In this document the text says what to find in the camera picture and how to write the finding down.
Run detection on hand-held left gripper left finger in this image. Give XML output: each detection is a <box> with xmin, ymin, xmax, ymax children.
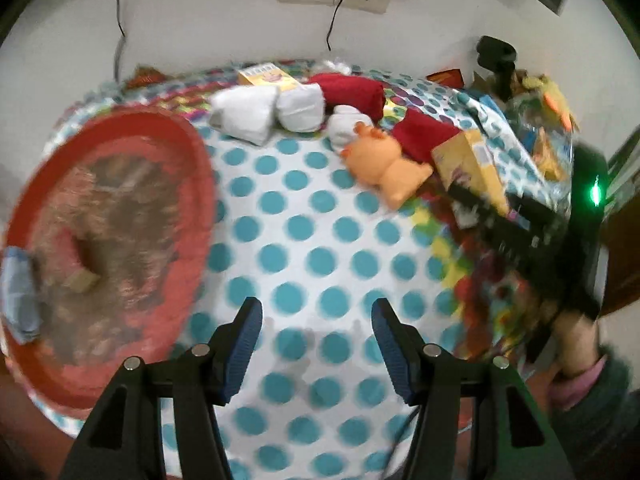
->
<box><xmin>60</xmin><ymin>296</ymin><xmax>264</xmax><ymax>480</ymax></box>

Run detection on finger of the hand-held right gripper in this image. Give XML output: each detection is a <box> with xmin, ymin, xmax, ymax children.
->
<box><xmin>446</xmin><ymin>182</ymin><xmax>548</xmax><ymax>273</ymax></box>
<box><xmin>515</xmin><ymin>195</ymin><xmax>572</xmax><ymax>235</ymax></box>

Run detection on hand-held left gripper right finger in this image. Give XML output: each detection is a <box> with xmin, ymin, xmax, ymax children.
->
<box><xmin>371</xmin><ymin>297</ymin><xmax>576</xmax><ymax>480</ymax></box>

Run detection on yellow cardboard box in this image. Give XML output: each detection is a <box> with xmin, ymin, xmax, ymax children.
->
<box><xmin>431</xmin><ymin>129</ymin><xmax>512</xmax><ymax>216</ymax></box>

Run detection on round red basin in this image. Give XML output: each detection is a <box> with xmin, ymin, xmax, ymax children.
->
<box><xmin>2</xmin><ymin>110</ymin><xmax>219</xmax><ymax>411</ymax></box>

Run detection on red sock roll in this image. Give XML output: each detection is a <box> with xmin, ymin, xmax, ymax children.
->
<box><xmin>307</xmin><ymin>72</ymin><xmax>387</xmax><ymax>122</ymax></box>

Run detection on person's right forearm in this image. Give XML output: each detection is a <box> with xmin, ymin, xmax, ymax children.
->
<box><xmin>547</xmin><ymin>347</ymin><xmax>640</xmax><ymax>466</ymax></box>

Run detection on person's right hand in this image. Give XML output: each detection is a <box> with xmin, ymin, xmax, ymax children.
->
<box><xmin>550</xmin><ymin>310</ymin><xmax>608</xmax><ymax>382</ymax></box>

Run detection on clear plastic bag of snacks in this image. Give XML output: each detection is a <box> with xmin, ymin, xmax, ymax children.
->
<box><xmin>470</xmin><ymin>70</ymin><xmax>581</xmax><ymax>211</ymax></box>

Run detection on flat red cloth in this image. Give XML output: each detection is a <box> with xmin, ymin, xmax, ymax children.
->
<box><xmin>390</xmin><ymin>110</ymin><xmax>463</xmax><ymax>166</ymax></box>

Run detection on orange toy pig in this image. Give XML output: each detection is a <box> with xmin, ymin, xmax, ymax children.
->
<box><xmin>341</xmin><ymin>122</ymin><xmax>435</xmax><ymax>211</ymax></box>

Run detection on black device on stand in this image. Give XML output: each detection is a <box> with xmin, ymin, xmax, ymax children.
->
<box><xmin>475</xmin><ymin>35</ymin><xmax>518</xmax><ymax>101</ymax></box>

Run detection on red snack packet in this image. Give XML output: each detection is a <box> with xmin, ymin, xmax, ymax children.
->
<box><xmin>425</xmin><ymin>67</ymin><xmax>466</xmax><ymax>90</ymax></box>

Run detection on small tan box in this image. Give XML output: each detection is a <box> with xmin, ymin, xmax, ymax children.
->
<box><xmin>62</xmin><ymin>267</ymin><xmax>99</xmax><ymax>294</ymax></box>

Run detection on small white sock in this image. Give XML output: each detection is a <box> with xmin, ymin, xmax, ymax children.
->
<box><xmin>326</xmin><ymin>105</ymin><xmax>375</xmax><ymax>151</ymax></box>

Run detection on large white sock roll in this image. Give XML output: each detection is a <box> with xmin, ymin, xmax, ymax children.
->
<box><xmin>207</xmin><ymin>85</ymin><xmax>281</xmax><ymax>147</ymax></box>

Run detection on blue cloth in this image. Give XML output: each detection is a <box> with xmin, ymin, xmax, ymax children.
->
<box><xmin>0</xmin><ymin>247</ymin><xmax>43</xmax><ymax>346</ymax></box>

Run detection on round white sock roll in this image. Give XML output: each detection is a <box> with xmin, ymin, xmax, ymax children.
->
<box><xmin>275</xmin><ymin>83</ymin><xmax>328</xmax><ymax>134</ymax></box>

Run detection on yellow box with smiling face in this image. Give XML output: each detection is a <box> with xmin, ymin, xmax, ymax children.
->
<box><xmin>236</xmin><ymin>62</ymin><xmax>306</xmax><ymax>93</ymax></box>

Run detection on red candy wrapper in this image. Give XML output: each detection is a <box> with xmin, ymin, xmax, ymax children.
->
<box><xmin>125</xmin><ymin>65</ymin><xmax>168</xmax><ymax>89</ymax></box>

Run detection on black charger cable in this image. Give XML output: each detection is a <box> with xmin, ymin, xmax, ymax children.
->
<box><xmin>325</xmin><ymin>0</ymin><xmax>347</xmax><ymax>53</ymax></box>

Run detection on long black cable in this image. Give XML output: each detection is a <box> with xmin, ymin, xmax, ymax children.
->
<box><xmin>114</xmin><ymin>0</ymin><xmax>127</xmax><ymax>82</ymax></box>

